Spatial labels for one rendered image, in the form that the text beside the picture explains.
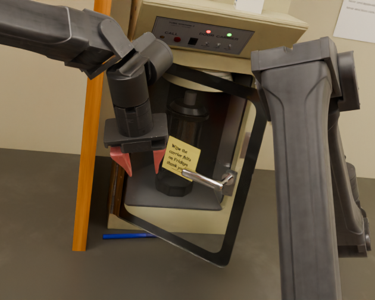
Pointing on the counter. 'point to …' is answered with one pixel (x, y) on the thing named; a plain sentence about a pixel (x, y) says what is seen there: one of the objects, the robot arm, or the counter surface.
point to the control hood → (249, 18)
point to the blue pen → (127, 236)
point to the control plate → (241, 40)
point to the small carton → (249, 5)
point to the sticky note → (180, 156)
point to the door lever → (208, 179)
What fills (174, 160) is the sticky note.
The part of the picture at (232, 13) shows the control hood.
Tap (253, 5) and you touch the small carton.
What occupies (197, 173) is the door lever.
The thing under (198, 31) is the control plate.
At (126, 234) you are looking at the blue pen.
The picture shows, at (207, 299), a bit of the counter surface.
